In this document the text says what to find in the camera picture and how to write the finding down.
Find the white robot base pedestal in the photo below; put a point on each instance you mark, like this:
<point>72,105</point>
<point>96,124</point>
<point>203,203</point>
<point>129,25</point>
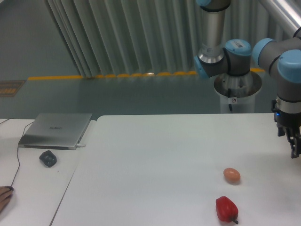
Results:
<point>237,94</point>

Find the brown egg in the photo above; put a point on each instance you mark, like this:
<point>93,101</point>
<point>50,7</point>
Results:
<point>232,175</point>

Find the white USB dongle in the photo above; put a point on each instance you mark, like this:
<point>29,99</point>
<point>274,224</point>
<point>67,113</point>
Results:
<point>80,145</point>

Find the black computer mouse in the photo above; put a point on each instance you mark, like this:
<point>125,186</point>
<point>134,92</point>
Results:
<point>10,188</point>

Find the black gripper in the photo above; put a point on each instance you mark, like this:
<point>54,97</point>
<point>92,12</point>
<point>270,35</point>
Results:
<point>288,124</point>

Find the red bell pepper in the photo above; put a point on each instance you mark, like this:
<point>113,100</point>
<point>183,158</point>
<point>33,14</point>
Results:
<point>226,210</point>

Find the silver closed laptop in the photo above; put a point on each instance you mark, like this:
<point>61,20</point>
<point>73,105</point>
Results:
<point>62,131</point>

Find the person's hand on mouse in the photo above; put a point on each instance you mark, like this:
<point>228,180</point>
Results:
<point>5,197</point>

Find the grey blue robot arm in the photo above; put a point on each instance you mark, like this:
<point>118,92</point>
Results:
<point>235,58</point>

